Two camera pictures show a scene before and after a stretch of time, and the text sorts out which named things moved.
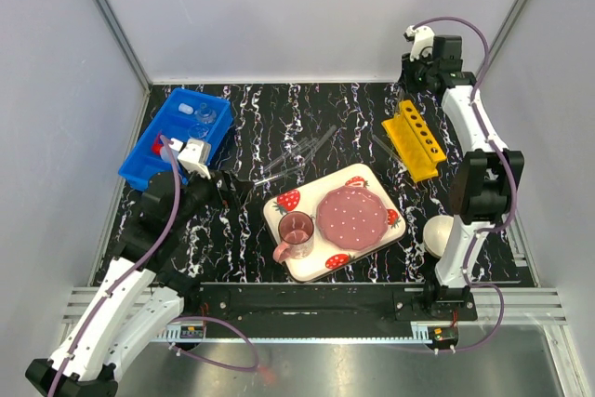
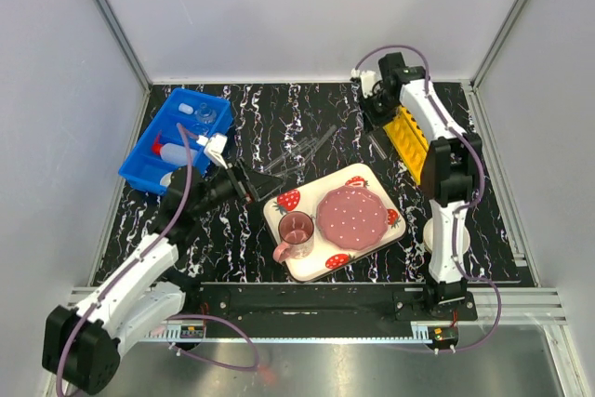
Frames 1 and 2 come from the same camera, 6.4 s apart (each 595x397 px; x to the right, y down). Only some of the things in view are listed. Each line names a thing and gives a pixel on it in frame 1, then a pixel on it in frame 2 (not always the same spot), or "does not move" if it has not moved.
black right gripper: [406, 67] → [370, 120]
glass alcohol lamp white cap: [204, 114] does not move
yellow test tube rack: [413, 142] does not move
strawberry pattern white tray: [324, 256] does not move
